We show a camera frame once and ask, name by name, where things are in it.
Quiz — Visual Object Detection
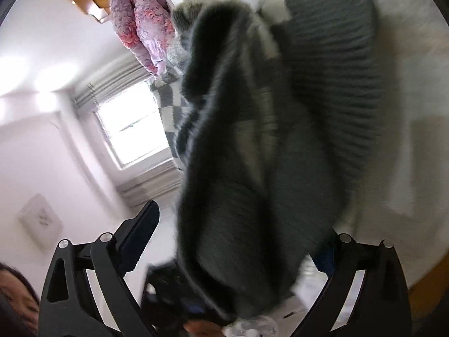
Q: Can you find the grey white checkered cardigan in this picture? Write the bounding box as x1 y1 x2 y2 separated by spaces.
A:
171 0 382 322

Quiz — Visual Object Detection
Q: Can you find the white air conditioner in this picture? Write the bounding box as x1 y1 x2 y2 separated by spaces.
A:
18 194 63 250

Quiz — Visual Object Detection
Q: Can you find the bed with floral sheet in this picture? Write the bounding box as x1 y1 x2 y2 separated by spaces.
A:
150 0 449 324

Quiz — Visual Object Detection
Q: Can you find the left grey curtain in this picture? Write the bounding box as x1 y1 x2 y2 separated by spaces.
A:
117 159 182 208

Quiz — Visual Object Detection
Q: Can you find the grey curtain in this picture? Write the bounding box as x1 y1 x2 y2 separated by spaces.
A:
72 53 151 116
117 159 182 208

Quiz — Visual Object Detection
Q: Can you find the window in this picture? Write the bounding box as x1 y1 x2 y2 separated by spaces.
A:
95 81 169 168

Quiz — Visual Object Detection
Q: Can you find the right grey curtain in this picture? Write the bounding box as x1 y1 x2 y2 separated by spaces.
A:
72 53 151 116

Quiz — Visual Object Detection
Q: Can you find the purple floral duvet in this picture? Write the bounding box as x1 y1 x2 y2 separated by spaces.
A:
111 0 175 77

